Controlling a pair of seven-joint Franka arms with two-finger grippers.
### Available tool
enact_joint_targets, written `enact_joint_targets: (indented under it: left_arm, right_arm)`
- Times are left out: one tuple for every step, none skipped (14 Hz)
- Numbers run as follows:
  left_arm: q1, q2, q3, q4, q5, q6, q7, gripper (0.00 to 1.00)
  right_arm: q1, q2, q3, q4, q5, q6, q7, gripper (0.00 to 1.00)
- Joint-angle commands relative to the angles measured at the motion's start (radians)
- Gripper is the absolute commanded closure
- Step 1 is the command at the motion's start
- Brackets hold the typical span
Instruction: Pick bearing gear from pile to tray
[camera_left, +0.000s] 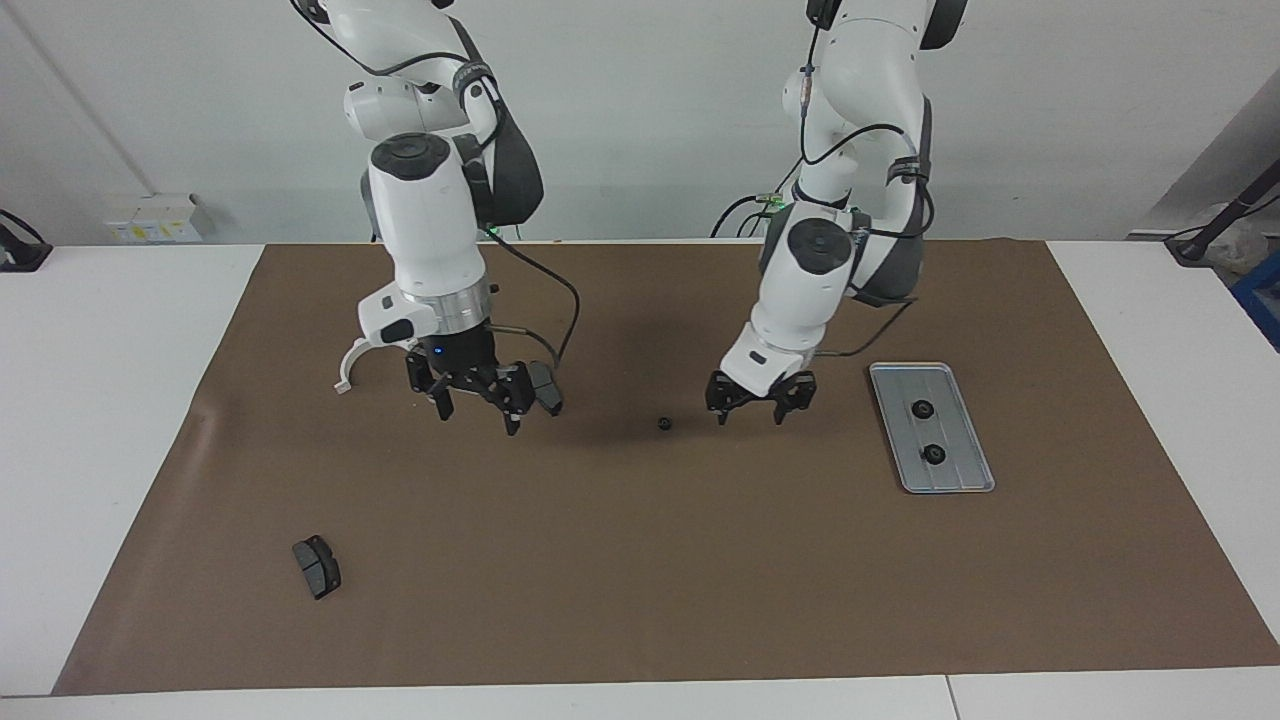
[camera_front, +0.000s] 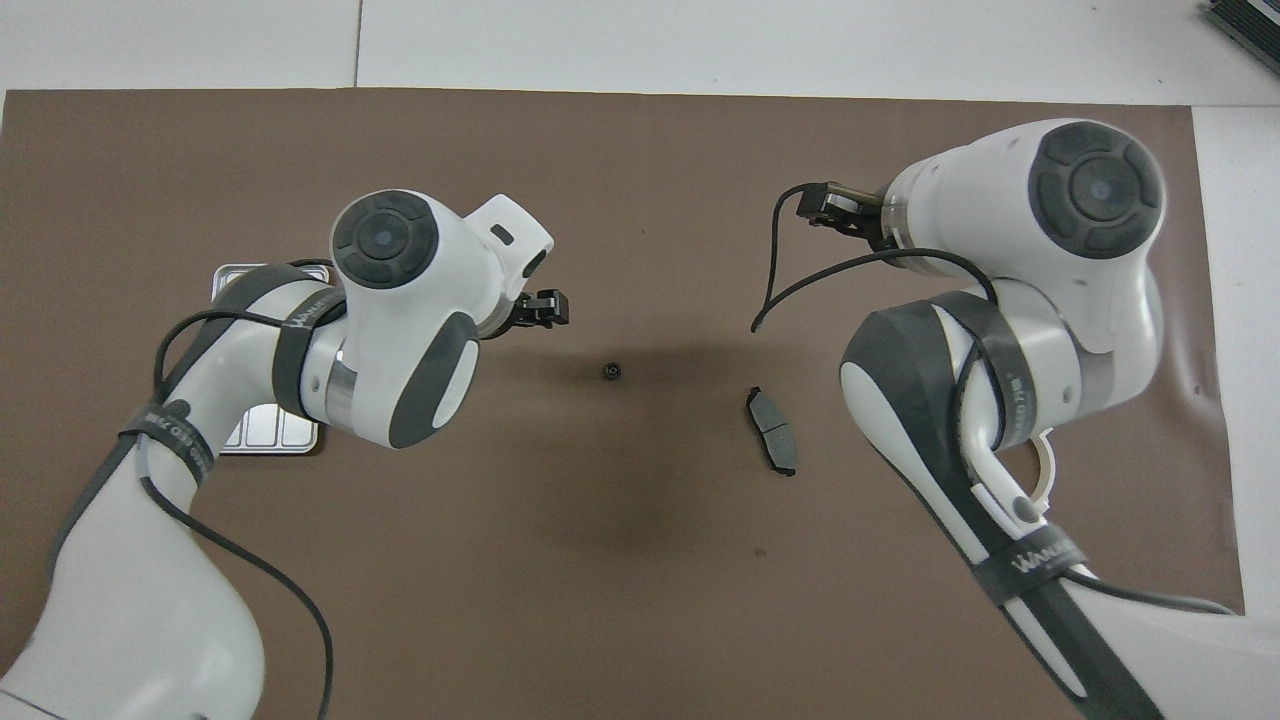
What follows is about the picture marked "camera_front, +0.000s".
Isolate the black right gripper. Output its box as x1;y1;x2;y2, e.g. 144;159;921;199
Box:
799;181;902;252

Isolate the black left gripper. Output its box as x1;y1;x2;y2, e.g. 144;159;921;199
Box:
477;288;572;342

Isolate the silver metal tray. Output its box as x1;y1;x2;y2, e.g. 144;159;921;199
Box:
212;263;322;458

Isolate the dark grey brake pad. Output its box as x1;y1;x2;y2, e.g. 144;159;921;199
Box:
746;385;800;478

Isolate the brown table mat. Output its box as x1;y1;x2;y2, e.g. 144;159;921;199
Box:
0;88;1251;720

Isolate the grey ribbed device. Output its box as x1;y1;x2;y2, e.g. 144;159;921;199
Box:
1205;0;1280;51

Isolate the white curved plastic bracket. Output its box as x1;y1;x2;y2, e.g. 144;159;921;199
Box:
1020;427;1059;522

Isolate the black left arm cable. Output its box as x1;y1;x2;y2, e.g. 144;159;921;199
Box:
140;258;337;720

